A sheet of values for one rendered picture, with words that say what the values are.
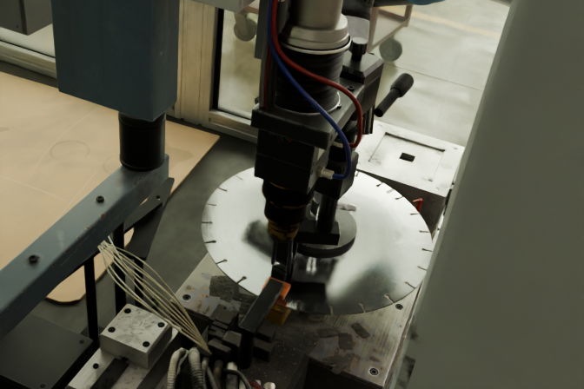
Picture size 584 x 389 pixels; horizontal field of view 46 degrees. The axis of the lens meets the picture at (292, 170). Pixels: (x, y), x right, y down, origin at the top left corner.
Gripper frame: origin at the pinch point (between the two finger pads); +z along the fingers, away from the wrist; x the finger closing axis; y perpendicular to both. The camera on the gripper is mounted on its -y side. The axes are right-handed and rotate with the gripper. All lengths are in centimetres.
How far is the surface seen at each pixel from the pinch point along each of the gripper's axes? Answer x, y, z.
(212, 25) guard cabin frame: 35, -33, -28
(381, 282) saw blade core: -6.5, 11.7, 10.8
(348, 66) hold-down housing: -24.1, 8.6, -15.4
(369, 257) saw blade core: -3.0, 9.4, 8.3
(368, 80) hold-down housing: -22.8, 10.6, -14.1
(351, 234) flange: -1.5, 6.3, 5.6
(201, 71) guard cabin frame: 40, -37, -19
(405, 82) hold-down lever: -16.3, 13.7, -14.6
